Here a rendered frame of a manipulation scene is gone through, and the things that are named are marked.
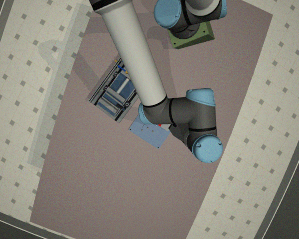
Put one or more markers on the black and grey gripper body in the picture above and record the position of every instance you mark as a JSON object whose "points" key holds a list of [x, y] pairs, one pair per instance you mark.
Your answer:
{"points": [[180, 131]]}

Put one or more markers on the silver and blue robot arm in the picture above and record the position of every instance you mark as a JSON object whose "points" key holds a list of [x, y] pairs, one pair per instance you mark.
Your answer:
{"points": [[182, 18]]}

